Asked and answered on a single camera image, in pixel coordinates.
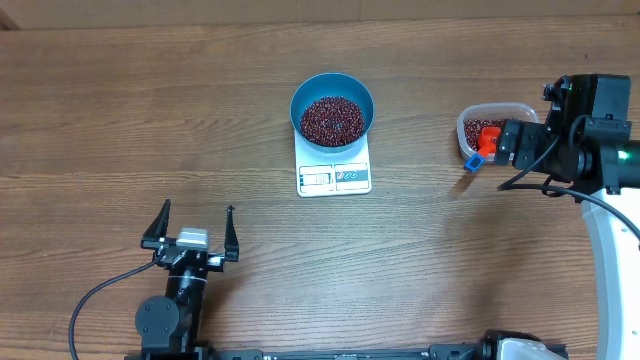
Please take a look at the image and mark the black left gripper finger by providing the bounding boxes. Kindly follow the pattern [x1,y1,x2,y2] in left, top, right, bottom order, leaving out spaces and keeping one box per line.
[224,205,239,252]
[142,199,171,241]

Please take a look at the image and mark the red scoop with blue handle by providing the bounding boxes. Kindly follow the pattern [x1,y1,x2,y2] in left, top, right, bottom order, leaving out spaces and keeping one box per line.
[464,127,501,173]

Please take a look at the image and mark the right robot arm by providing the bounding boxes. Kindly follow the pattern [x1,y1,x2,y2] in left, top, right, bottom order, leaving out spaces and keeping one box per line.
[495,74,639,359]

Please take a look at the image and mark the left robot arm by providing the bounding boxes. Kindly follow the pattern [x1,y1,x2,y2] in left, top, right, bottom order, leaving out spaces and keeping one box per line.
[135,200,239,359]

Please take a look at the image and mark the white digital kitchen scale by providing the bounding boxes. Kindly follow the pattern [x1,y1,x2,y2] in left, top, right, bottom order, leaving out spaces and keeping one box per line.
[294,131,372,198]

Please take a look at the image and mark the red beans in bowl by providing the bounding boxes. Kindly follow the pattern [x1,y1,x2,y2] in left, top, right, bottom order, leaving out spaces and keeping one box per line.
[300,96,365,147]

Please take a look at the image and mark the blue plastic bowl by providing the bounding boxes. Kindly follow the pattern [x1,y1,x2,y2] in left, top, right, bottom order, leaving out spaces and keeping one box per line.
[289,72,376,139]

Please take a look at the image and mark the clear plastic container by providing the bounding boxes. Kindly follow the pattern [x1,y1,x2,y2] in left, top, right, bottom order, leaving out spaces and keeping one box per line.
[456,102,541,160]

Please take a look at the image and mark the red adzuki beans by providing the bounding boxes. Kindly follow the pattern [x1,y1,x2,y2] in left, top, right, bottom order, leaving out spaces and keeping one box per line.
[463,119,506,151]

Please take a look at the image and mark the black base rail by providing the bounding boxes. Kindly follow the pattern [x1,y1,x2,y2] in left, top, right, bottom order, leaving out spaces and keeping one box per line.
[124,329,569,360]

